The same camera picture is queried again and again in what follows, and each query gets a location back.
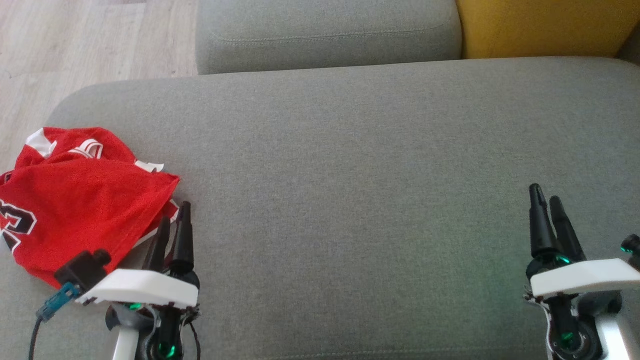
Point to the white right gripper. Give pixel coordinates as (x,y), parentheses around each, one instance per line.
(580,277)

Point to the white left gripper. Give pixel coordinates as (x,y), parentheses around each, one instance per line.
(145,287)

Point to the red basketball jersey number 23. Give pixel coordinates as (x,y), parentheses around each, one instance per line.
(80,210)

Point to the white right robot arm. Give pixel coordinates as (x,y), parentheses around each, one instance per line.
(617,340)

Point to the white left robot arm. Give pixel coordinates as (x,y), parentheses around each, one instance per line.
(125,345)

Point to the large grey sofa chaise seat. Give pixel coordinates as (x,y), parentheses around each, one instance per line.
(350,175)

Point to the large yellow sofa backrest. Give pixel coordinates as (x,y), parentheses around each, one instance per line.
(540,25)

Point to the grey sofa seat cushion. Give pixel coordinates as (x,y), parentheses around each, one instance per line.
(325,30)

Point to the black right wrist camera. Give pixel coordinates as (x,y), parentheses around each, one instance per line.
(632,247)

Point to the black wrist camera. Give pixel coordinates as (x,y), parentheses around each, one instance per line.
(632,247)
(82,267)

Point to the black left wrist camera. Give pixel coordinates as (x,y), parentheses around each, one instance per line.
(82,267)

